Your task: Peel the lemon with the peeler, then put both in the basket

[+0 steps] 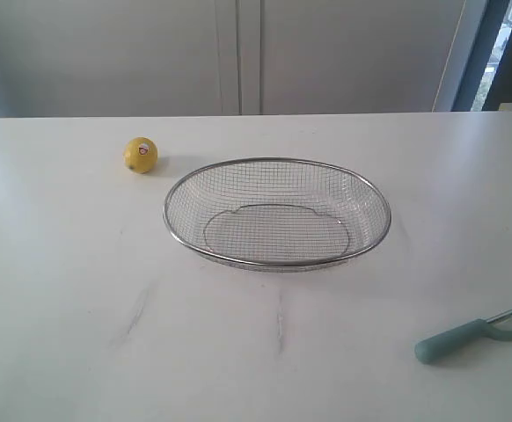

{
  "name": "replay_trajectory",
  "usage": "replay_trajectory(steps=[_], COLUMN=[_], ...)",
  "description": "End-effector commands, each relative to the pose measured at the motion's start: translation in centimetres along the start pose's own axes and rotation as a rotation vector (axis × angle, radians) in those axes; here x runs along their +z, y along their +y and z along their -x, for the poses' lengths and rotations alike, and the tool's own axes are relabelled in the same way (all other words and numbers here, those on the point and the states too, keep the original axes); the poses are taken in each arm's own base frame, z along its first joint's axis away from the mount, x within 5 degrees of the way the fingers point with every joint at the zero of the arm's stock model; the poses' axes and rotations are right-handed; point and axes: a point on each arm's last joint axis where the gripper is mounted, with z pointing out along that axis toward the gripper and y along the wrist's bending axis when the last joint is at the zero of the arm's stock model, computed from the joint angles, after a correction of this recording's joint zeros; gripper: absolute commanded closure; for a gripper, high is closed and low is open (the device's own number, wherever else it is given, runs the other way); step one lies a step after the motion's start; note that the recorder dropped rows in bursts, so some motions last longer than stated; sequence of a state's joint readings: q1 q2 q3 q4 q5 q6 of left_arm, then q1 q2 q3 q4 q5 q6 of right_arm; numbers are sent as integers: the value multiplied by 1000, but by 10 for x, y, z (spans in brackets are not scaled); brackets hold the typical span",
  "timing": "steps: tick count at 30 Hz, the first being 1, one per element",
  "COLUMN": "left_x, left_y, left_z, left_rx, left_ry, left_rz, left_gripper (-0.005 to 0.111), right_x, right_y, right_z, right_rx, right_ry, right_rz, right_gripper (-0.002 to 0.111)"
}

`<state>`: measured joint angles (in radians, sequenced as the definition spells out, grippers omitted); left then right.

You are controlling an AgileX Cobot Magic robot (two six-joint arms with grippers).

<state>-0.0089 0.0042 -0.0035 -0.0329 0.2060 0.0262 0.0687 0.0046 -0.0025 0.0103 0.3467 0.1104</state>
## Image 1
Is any teal handled peeler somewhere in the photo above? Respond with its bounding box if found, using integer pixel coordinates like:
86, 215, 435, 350
414, 309, 512, 364

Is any yellow lemon with sticker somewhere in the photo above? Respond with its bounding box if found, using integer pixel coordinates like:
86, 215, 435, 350
123, 137, 158, 174

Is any oval wire mesh basket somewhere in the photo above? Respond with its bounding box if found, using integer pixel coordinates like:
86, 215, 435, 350
163, 157, 391, 272

